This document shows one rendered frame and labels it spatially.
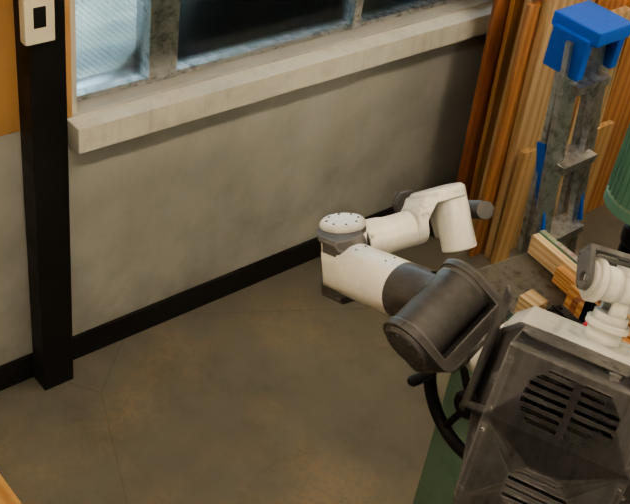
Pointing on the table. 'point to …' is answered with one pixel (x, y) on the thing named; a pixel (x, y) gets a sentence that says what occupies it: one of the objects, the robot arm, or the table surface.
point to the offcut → (530, 301)
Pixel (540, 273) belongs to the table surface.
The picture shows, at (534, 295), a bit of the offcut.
